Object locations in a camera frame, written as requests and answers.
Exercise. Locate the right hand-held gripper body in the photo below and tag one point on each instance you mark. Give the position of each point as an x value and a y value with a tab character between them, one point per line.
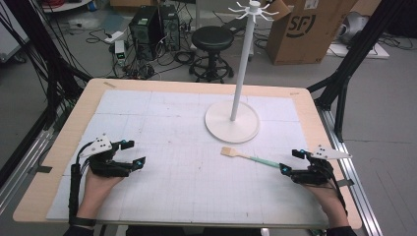
314	175

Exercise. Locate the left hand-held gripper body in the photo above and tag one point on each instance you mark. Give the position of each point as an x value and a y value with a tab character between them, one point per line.
106	167

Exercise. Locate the person's left hand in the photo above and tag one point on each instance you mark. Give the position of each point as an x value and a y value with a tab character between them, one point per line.
96	190

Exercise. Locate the person's right hand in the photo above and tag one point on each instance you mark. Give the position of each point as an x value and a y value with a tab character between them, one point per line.
327	198

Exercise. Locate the grey tape piece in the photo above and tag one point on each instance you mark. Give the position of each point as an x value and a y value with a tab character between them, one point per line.
345	182

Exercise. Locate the white grid mat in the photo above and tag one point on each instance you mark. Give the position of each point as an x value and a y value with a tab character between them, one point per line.
177	183

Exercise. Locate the black wristband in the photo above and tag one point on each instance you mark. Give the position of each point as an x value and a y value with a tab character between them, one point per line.
82	221

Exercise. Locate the black tape piece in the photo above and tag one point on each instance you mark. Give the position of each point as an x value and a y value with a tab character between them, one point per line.
44	169

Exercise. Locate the white hanging rack stand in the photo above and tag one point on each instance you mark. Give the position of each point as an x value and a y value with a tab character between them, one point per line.
233	126

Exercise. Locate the small device with green display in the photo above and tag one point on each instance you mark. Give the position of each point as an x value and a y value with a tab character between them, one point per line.
120	52

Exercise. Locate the white power strip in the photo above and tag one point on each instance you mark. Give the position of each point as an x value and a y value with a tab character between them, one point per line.
113	37

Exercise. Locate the large black computer tower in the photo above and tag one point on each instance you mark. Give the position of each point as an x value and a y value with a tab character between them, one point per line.
144	32

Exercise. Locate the white flat board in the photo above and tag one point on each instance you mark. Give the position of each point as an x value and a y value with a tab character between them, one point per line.
357	51

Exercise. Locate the brown cardboard box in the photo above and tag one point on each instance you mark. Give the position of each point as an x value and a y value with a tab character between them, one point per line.
305	36

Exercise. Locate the slim black computer tower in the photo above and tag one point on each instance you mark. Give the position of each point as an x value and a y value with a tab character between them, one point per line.
170	28

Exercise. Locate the black round stool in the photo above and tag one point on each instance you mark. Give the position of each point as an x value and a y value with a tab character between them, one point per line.
212	37

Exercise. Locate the grey white appliance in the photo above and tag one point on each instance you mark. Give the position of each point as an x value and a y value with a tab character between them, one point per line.
354	26

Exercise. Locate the round white table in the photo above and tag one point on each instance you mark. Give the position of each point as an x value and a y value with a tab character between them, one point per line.
65	6

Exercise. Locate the aluminium rail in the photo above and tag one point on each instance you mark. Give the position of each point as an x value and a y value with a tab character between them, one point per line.
23	164
350	170

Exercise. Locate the black metal frame strut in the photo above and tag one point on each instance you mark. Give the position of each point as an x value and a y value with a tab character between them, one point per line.
49	65
354	52

